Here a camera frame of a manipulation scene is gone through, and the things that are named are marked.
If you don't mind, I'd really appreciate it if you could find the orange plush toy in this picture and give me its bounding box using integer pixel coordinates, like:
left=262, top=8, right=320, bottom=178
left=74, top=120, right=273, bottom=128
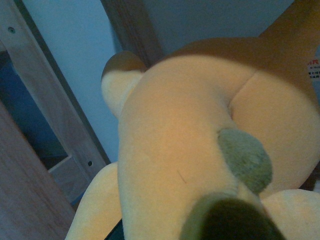
left=66, top=0, right=320, bottom=240

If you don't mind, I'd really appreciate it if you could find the light wooden shelf rack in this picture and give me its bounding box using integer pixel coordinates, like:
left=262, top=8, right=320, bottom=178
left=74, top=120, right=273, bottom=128
left=0, top=0, right=109, bottom=240

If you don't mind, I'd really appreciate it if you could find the cartoon paper hang tag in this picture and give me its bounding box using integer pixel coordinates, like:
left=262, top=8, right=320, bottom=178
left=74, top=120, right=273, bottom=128
left=307, top=56, right=320, bottom=81

